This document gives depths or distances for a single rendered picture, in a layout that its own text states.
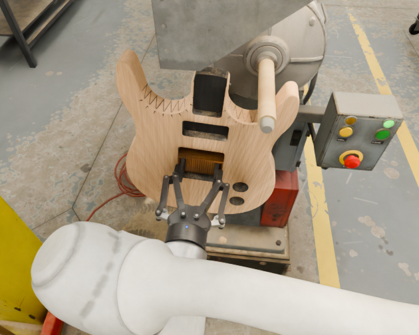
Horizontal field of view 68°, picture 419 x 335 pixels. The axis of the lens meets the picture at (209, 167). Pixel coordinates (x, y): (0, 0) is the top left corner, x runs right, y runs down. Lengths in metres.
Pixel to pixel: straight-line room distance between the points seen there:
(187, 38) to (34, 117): 2.50
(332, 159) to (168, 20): 0.66
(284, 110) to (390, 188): 1.79
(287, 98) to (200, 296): 0.37
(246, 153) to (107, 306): 0.42
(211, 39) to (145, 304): 0.30
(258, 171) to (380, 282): 1.34
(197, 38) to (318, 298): 0.31
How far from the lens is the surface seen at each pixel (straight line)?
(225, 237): 1.49
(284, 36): 0.70
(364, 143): 0.91
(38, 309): 1.73
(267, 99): 0.57
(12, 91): 3.24
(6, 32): 3.46
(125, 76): 0.58
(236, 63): 0.73
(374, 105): 0.89
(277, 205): 1.36
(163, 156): 0.69
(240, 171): 0.69
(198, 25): 0.38
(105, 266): 0.35
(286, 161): 1.22
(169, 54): 0.41
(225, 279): 0.32
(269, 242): 1.50
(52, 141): 2.56
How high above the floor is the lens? 1.60
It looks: 49 degrees down
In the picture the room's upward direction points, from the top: straight up
